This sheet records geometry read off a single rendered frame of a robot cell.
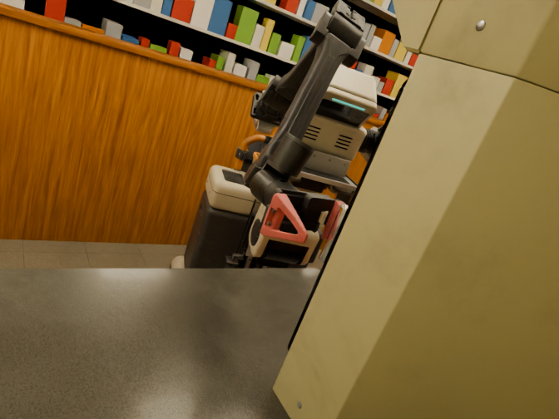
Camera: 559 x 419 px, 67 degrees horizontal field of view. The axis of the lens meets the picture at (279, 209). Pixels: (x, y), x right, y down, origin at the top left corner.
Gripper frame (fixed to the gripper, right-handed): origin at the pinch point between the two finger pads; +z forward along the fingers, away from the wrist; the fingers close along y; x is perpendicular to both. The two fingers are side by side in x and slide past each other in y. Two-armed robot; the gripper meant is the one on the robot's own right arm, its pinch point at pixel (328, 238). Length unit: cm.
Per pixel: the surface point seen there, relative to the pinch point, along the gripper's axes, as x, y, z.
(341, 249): -2.6, -5.5, 7.9
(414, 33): -27.5, -5.7, 5.5
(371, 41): -59, 208, -238
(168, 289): 20.8, -13.2, -17.5
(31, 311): 21.0, -33.7, -13.8
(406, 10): -29.6, -5.7, 3.1
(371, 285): -1.6, -5.5, 13.9
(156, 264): 111, 50, -167
